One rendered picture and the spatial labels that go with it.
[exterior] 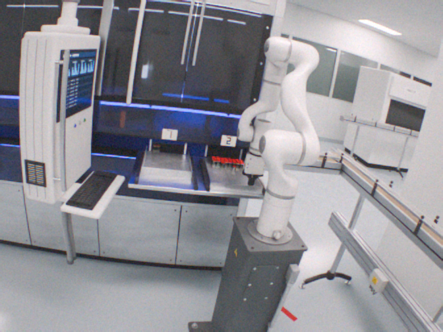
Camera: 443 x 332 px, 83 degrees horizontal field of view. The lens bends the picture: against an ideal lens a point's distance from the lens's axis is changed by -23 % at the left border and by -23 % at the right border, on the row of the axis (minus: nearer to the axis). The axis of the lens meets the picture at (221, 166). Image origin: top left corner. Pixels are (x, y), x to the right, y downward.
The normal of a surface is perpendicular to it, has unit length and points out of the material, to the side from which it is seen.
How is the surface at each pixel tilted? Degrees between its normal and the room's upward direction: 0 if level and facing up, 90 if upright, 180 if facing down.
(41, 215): 90
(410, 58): 90
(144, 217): 90
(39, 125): 90
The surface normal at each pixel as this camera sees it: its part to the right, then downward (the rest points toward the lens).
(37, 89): 0.00, 0.35
